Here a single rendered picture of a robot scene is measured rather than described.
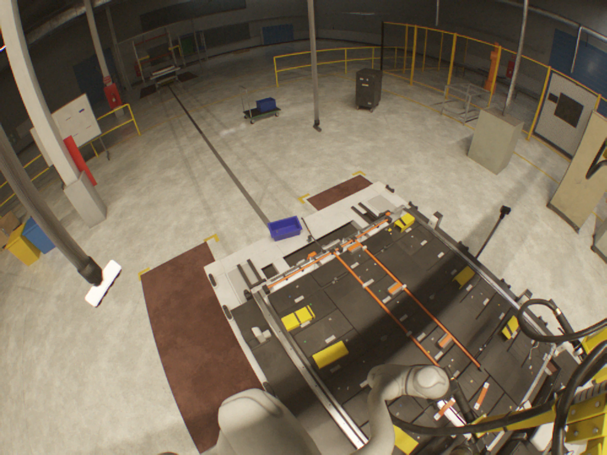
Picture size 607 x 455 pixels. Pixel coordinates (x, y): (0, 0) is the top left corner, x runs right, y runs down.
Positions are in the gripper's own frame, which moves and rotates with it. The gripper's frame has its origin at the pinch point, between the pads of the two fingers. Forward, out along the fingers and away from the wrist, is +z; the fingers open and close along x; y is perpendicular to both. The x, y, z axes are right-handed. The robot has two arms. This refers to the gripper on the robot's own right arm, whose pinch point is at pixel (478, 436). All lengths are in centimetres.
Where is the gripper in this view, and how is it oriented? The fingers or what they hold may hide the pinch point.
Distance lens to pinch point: 132.0
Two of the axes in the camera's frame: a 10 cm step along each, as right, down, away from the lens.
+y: -2.9, -6.8, 6.7
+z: 8.6, 1.2, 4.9
